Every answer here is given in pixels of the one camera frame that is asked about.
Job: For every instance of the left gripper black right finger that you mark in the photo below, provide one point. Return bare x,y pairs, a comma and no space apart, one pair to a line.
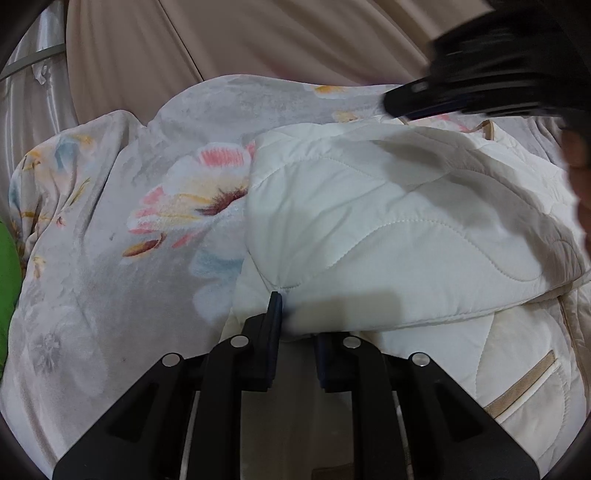
346,363

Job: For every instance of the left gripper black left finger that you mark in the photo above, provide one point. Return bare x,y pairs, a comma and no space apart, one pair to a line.
247,361

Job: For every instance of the cream quilted jacket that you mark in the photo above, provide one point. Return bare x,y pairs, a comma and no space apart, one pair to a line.
419,239

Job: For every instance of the grey floral fleece blanket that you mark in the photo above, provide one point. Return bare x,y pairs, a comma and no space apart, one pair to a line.
132,237

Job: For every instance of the green plush toy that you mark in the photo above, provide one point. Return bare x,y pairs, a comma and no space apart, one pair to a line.
10,287

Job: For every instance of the beige backdrop curtain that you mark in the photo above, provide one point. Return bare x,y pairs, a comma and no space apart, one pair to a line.
136,55

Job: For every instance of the white satin curtain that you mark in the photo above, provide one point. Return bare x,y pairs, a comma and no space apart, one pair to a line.
36,101

